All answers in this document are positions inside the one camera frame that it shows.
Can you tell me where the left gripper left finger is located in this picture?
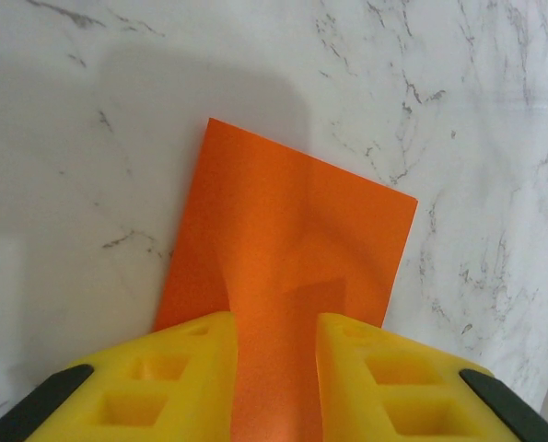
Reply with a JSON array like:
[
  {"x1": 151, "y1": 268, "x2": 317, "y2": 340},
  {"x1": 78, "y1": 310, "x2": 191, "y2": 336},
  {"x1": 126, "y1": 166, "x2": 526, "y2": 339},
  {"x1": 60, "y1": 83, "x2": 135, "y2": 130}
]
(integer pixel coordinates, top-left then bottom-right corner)
[{"x1": 0, "y1": 310, "x2": 239, "y2": 442}]

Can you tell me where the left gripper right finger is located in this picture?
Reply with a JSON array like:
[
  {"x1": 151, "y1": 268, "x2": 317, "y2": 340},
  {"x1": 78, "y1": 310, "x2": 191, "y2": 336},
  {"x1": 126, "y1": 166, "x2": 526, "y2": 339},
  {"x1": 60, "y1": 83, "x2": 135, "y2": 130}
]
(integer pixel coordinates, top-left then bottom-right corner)
[{"x1": 316, "y1": 312, "x2": 548, "y2": 442}]

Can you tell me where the orange cloth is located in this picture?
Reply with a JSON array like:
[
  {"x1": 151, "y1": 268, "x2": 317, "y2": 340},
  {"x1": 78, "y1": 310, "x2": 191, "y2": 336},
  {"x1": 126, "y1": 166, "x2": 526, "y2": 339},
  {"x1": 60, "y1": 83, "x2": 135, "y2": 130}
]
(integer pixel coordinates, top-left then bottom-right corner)
[{"x1": 153, "y1": 117, "x2": 419, "y2": 442}]

